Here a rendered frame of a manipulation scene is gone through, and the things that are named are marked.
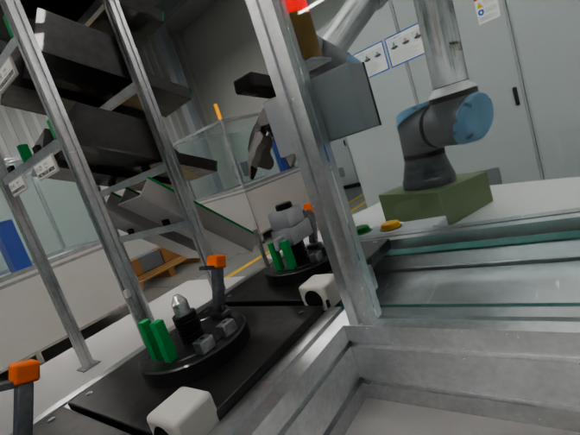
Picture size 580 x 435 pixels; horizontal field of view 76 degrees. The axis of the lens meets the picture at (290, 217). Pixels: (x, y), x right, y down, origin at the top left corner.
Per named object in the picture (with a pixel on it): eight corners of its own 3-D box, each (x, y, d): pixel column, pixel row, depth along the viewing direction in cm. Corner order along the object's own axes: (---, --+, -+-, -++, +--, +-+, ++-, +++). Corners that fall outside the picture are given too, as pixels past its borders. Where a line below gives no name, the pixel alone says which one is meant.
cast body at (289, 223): (295, 235, 71) (283, 200, 70) (314, 232, 68) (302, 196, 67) (268, 252, 64) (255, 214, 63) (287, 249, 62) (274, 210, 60)
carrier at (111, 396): (211, 316, 65) (185, 249, 63) (326, 318, 50) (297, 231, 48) (72, 417, 47) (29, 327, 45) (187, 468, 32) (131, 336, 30)
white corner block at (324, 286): (320, 298, 58) (312, 274, 57) (346, 297, 55) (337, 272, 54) (305, 313, 54) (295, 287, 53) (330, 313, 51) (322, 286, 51)
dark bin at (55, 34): (166, 117, 89) (167, 88, 90) (191, 99, 79) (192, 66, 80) (22, 78, 71) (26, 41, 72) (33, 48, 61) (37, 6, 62)
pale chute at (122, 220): (187, 258, 106) (193, 243, 107) (211, 257, 96) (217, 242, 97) (86, 216, 90) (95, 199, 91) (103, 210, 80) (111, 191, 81)
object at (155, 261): (177, 262, 671) (169, 241, 665) (204, 259, 619) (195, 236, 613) (114, 293, 583) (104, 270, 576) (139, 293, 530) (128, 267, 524)
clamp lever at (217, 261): (220, 309, 53) (217, 255, 54) (230, 309, 52) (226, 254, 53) (198, 312, 50) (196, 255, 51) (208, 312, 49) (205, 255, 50)
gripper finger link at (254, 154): (269, 190, 70) (287, 146, 72) (247, 176, 66) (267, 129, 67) (259, 187, 73) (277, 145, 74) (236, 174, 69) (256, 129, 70)
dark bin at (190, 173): (190, 181, 92) (191, 152, 93) (217, 171, 82) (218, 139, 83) (57, 159, 73) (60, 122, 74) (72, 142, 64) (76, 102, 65)
